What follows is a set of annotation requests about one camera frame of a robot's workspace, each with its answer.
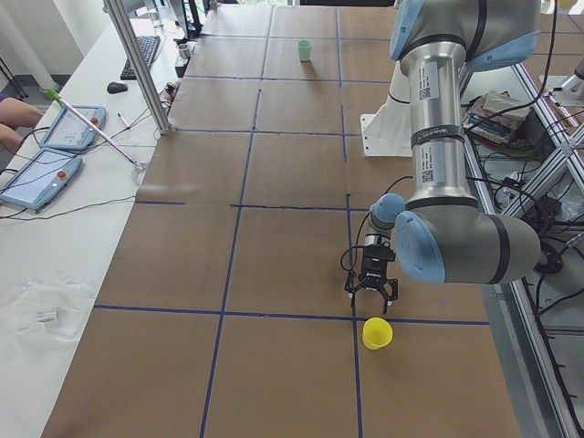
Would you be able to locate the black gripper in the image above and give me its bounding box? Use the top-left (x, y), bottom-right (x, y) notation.
top-left (344, 258), bottom-right (399, 314)

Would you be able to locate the yellow cup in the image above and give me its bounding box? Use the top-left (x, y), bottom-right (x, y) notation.
top-left (361, 318), bottom-right (393, 350)

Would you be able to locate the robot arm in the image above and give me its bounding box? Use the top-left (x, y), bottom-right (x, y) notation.
top-left (345, 1), bottom-right (540, 303)

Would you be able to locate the stack of books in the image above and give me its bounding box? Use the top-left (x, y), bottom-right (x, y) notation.
top-left (463, 90), bottom-right (530, 144)

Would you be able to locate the green cup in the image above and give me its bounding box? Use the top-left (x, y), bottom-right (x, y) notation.
top-left (297, 39), bottom-right (312, 62)

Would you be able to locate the small metal cup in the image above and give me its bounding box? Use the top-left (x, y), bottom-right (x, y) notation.
top-left (177, 44), bottom-right (191, 59)

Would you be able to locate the black marker pen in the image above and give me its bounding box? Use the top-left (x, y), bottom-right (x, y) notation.
top-left (117, 112), bottom-right (130, 130)

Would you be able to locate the clear plastic bag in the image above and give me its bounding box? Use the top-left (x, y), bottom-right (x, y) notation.
top-left (1, 277), bottom-right (97, 350)

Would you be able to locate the black computer mouse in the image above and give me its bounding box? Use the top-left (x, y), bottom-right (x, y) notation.
top-left (107, 81), bottom-right (129, 94)

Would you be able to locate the black keyboard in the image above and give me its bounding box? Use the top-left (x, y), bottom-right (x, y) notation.
top-left (120, 36), bottom-right (161, 81)

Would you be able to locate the far teach pendant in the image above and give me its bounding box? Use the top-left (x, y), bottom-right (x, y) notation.
top-left (39, 106), bottom-right (107, 151)

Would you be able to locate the teach pendant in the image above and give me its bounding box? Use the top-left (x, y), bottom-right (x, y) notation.
top-left (39, 106), bottom-right (107, 151)
top-left (1, 148), bottom-right (83, 210)

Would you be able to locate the near teach pendant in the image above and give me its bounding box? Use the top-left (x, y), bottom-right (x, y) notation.
top-left (1, 148), bottom-right (83, 210)

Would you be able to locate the seated man in black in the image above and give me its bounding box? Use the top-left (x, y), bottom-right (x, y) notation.
top-left (0, 94), bottom-right (43, 153)

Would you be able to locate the reacher stick with green handle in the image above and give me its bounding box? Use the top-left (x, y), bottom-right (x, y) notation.
top-left (46, 89), bottom-right (148, 186)

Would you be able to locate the aluminium frame post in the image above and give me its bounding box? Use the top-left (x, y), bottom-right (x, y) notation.
top-left (104, 0), bottom-right (171, 135)

